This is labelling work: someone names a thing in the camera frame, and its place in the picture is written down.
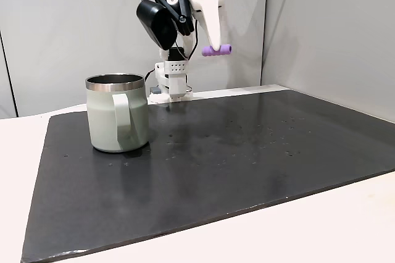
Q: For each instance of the purple pen grip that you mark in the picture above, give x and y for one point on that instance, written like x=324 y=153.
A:
x=226 y=49

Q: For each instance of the black table mat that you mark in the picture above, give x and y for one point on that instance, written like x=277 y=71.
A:
x=216 y=167

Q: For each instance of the pale green steel mug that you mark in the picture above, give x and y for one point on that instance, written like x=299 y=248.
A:
x=102 y=121

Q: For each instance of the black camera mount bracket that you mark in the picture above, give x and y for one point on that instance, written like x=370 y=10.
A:
x=182 y=6

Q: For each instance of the black oval camera box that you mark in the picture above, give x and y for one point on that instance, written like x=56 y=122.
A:
x=157 y=25

